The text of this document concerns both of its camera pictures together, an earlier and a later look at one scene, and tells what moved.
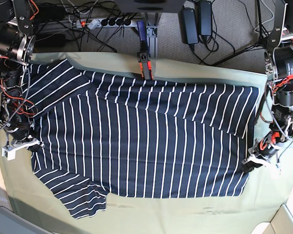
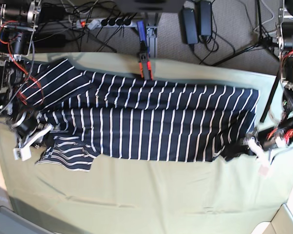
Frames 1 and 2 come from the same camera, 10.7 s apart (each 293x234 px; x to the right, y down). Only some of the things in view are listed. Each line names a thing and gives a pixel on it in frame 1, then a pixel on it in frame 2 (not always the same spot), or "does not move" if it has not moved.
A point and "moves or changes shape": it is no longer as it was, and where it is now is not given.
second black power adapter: (204, 18) does not move
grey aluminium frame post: (152, 34) does not move
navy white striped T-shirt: (100, 134) moves or changes shape
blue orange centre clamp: (143, 56) does not move
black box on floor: (50, 40) does not move
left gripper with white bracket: (21, 138) to (28, 130)
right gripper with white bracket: (265, 149) to (269, 139)
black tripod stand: (262, 42) does not move
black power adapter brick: (189, 26) does not move
